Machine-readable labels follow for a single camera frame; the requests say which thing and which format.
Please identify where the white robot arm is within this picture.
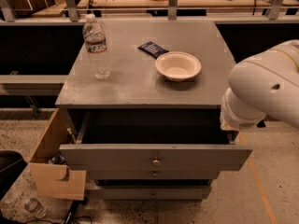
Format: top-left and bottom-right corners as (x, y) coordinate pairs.
(220, 39), (299, 131)

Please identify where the dark blue snack packet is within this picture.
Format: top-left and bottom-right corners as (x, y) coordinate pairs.
(138, 41), (168, 59)

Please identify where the grey drawer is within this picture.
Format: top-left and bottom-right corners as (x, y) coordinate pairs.
(89, 171), (220, 180)
(60, 110), (251, 172)
(94, 186), (211, 200)

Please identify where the clear plastic water bottle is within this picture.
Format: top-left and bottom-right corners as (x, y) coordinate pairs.
(82, 14), (110, 80)

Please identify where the black chair seat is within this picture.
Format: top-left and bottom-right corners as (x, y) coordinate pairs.
(0, 150), (27, 200)

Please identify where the grey bottom drawer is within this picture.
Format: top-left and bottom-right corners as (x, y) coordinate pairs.
(94, 186), (211, 200)

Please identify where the grey middle drawer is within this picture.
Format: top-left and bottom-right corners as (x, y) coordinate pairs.
(89, 171), (220, 180)

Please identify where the white paper bowl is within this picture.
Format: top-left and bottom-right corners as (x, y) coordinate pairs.
(155, 51), (202, 82)

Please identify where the open cardboard box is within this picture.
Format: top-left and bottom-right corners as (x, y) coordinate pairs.
(29, 109), (86, 201)

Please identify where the grey metal rail frame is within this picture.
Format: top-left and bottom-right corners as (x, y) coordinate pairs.
(0, 0), (299, 97)

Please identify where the grey top drawer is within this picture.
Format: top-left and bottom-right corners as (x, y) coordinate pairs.
(60, 110), (251, 172)

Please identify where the grey wooden drawer cabinet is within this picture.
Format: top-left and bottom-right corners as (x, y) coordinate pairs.
(55, 20), (259, 202)

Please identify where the black cable on floor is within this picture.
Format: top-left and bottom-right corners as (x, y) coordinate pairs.
(24, 199), (93, 224)

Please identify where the plastic bottle on floor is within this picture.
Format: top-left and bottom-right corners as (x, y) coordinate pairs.
(23, 198), (47, 219)

